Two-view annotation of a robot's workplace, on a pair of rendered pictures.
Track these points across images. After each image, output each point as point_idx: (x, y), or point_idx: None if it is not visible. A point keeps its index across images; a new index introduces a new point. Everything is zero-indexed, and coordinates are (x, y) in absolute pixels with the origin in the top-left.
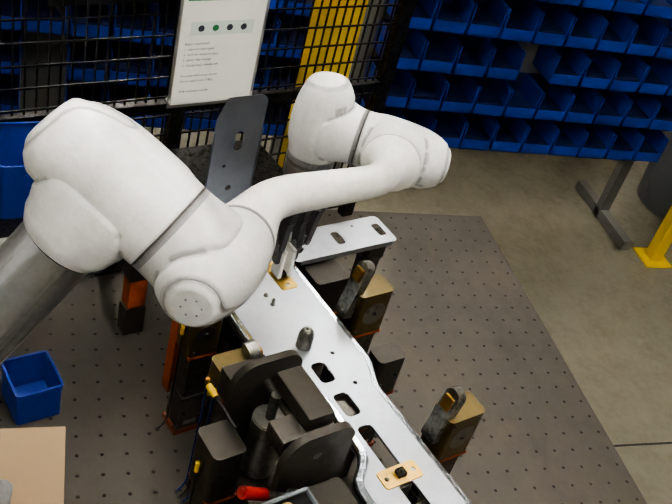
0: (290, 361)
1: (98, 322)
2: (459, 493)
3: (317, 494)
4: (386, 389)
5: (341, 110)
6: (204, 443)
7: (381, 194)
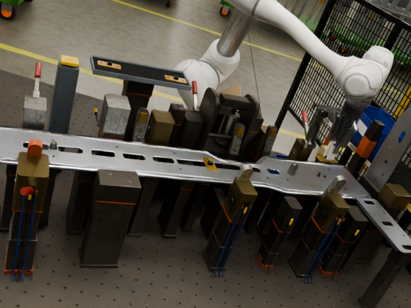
0: (254, 106)
1: None
2: (196, 177)
3: (196, 115)
4: (278, 223)
5: (367, 55)
6: None
7: (315, 56)
